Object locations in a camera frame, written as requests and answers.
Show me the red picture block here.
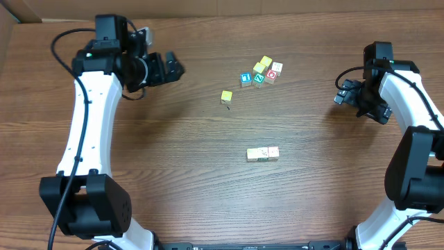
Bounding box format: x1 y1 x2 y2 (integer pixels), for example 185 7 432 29
264 69 278 84

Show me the yellow K letter block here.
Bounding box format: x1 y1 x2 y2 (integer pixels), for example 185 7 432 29
221 90 232 105

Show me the red I letter block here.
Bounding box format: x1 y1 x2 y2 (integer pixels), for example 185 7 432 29
268 147 280 160

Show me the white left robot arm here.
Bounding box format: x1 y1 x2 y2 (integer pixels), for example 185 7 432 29
39 14 185 249

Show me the green Z letter block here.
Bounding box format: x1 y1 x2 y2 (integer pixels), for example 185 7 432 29
253 74 265 88

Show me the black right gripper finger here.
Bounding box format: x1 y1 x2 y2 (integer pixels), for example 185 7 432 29
367 103 392 124
334 79 362 104

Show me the yellow block cluster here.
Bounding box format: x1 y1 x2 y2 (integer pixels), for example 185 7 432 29
260 56 273 68
253 62 266 75

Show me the yellow block far cluster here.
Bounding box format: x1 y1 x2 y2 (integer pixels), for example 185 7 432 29
260 56 273 68

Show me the yellow G letter block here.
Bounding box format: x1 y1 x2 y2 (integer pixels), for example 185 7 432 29
246 149 259 162

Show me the cardboard box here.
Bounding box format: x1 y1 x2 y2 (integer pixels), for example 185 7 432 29
1 0 443 22

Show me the yellow block near cluster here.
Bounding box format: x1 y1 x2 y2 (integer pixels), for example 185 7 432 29
253 62 266 75

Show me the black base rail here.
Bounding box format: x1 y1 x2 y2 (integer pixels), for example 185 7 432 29
162 240 357 250

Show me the blue letter block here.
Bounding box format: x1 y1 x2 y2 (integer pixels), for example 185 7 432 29
240 72 253 87

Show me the yellow S letter block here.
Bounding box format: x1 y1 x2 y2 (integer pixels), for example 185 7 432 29
257 147 269 161

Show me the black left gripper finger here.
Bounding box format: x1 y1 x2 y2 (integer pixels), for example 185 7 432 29
126 81 146 93
165 51 185 83

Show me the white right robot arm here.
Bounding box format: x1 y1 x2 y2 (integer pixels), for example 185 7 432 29
334 41 443 249

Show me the white picture block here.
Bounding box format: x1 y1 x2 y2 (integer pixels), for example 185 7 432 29
271 62 283 76

